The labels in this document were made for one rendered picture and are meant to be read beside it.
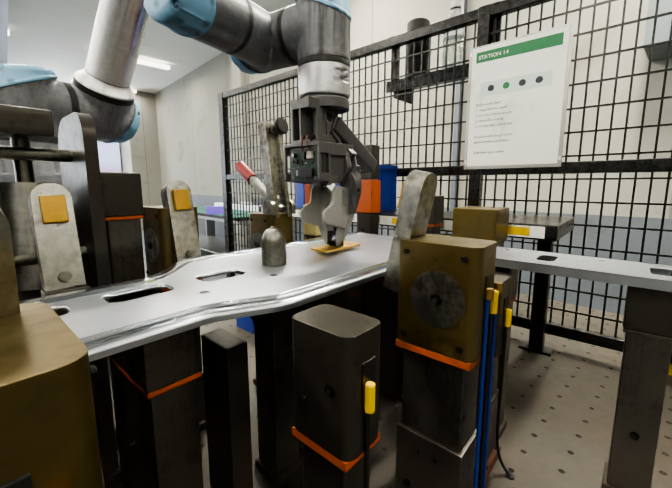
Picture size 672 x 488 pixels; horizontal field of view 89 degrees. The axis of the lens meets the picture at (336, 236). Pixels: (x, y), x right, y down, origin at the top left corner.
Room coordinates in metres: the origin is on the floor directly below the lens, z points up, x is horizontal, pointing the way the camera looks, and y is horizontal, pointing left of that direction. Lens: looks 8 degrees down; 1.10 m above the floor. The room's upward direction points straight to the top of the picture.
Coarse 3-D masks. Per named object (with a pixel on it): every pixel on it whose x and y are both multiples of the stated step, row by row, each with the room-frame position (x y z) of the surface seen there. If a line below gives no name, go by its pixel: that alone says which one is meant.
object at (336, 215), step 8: (336, 192) 0.50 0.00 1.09; (344, 192) 0.51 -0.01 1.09; (336, 200) 0.50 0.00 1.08; (344, 200) 0.51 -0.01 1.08; (328, 208) 0.49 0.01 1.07; (336, 208) 0.50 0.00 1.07; (344, 208) 0.51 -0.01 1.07; (328, 216) 0.49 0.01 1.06; (336, 216) 0.50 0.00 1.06; (344, 216) 0.51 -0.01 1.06; (352, 216) 0.51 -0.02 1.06; (328, 224) 0.49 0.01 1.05; (336, 224) 0.50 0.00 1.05; (344, 224) 0.51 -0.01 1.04; (336, 232) 0.52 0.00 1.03; (344, 232) 0.51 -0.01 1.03; (336, 240) 0.52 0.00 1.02
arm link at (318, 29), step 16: (304, 0) 0.49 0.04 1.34; (320, 0) 0.48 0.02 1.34; (336, 0) 0.49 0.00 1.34; (288, 16) 0.50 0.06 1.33; (304, 16) 0.49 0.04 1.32; (320, 16) 0.48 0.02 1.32; (336, 16) 0.49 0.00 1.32; (288, 32) 0.50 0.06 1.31; (304, 32) 0.49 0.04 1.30; (320, 32) 0.48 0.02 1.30; (336, 32) 0.49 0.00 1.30; (288, 48) 0.52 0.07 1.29; (304, 48) 0.49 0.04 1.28; (320, 48) 0.48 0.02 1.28; (336, 48) 0.49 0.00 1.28
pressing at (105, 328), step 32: (224, 256) 0.49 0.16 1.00; (256, 256) 0.49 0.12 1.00; (288, 256) 0.49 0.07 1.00; (320, 256) 0.49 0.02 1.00; (352, 256) 0.49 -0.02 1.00; (384, 256) 0.49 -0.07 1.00; (96, 288) 0.32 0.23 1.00; (128, 288) 0.33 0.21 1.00; (192, 288) 0.33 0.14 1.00; (224, 288) 0.33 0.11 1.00; (256, 288) 0.33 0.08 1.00; (288, 288) 0.33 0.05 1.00; (320, 288) 0.34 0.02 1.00; (64, 320) 0.25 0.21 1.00; (96, 320) 0.25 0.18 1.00; (128, 320) 0.25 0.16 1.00; (160, 320) 0.26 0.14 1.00; (192, 320) 0.26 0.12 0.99; (96, 352) 0.21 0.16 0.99
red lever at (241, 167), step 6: (240, 162) 0.70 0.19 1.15; (240, 168) 0.69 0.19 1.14; (246, 168) 0.69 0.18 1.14; (240, 174) 0.70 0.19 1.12; (246, 174) 0.68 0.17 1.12; (252, 174) 0.68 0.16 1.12; (246, 180) 0.68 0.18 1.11; (252, 180) 0.67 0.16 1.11; (258, 180) 0.67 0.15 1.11; (258, 186) 0.66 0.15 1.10; (264, 186) 0.66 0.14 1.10; (258, 192) 0.66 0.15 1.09; (264, 192) 0.65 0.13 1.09; (264, 198) 0.65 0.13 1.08; (282, 204) 0.63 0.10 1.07; (282, 210) 0.63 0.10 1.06
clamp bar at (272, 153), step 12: (264, 120) 0.63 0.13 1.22; (276, 120) 0.61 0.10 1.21; (264, 132) 0.63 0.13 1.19; (276, 132) 0.63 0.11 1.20; (264, 144) 0.63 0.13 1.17; (276, 144) 0.65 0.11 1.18; (264, 156) 0.63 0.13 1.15; (276, 156) 0.64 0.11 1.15; (264, 168) 0.63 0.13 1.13; (276, 168) 0.64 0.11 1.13; (276, 180) 0.64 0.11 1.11; (276, 192) 0.62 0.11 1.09; (288, 192) 0.64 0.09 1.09; (276, 204) 0.61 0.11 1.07; (288, 204) 0.63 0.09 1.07; (276, 216) 0.61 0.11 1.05; (288, 216) 0.63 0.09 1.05
